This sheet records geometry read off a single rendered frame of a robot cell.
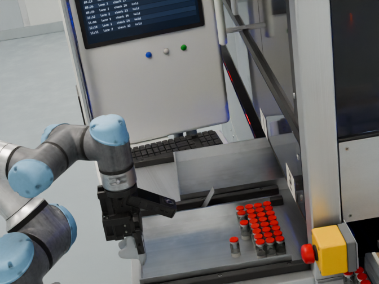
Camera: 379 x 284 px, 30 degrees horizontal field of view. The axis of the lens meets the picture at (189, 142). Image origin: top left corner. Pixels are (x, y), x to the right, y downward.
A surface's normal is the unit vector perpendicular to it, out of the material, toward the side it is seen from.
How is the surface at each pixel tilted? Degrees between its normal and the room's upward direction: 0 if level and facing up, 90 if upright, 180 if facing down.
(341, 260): 90
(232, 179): 0
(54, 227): 52
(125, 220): 90
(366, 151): 90
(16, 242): 8
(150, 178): 0
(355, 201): 90
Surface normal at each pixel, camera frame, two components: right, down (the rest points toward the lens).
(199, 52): 0.22, 0.40
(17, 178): -0.38, 0.45
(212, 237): -0.14, -0.89
